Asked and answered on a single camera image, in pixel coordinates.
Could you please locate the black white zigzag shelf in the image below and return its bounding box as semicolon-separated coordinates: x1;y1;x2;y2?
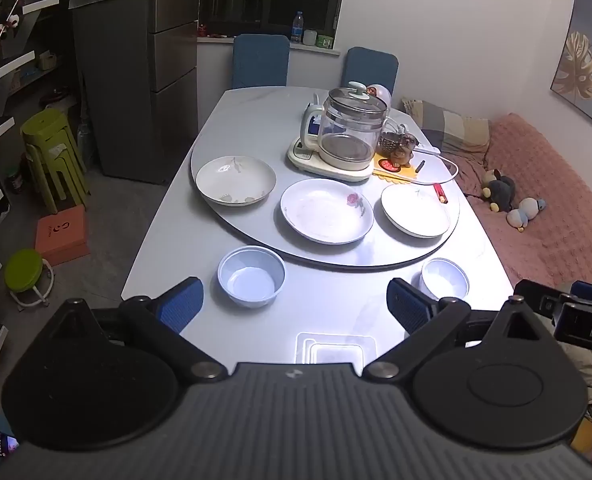
0;0;72;376

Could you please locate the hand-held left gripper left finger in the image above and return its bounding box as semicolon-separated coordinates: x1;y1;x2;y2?
41;276;229;383

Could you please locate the brown dog figurine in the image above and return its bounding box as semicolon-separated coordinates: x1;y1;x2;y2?
378;130;419;168

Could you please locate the grey round turntable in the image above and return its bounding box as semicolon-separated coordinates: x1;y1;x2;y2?
191;130;461;273

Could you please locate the dark jar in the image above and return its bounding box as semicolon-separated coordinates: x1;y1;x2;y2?
3;165;24;194

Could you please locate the blue penguin plush toy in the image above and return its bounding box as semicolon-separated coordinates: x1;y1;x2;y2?
506;197;547;232

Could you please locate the leaf print cream plate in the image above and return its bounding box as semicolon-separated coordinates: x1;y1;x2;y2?
196;156;277;207

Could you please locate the white power cable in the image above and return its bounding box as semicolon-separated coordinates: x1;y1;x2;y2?
386;115;459;186

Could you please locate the blue padded chair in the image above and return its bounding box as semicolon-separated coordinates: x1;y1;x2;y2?
232;34;291;91
341;46;399;96

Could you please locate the yellow scalloped coaster mat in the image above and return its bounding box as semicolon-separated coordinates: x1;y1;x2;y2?
373;155;422;181

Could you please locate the pink blanket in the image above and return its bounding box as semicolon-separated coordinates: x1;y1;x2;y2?
446;112;592;306

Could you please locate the white round humidifier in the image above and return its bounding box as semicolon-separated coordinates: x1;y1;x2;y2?
366;84;393;111

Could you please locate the pink flower white plate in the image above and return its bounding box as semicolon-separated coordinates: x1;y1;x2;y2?
280;178;375;245

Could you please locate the glass electric kettle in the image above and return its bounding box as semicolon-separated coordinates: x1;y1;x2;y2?
301;81;389;166

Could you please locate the cream kettle base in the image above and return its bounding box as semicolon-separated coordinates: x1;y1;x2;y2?
287;135;377;183

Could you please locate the grey refrigerator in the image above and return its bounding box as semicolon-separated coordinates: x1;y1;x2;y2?
71;0;202;186

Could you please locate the smartphone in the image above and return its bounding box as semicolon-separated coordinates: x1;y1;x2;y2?
0;430;21;458

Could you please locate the brown rim white plate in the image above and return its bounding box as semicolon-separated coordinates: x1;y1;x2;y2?
381;183;451;239

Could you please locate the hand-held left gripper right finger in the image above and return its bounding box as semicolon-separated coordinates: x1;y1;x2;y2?
363;278;557;381

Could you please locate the light blue bowl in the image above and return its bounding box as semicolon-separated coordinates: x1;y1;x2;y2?
421;258;471;302
217;245;286;308

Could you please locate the gold leaf wall picture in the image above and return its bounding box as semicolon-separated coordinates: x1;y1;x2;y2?
550;0;592;138

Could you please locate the orange box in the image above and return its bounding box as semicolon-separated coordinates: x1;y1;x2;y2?
35;205;92;267

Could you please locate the plaid pillow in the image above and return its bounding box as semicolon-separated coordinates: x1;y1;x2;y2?
401;97;492;156

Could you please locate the black mouse plush toy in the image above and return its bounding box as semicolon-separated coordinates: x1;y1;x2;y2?
480;169;517;213

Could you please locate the green round stool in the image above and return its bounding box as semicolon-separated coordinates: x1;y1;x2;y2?
4;249;54;309

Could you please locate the stack of green stools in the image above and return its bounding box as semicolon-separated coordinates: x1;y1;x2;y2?
20;108;91;215

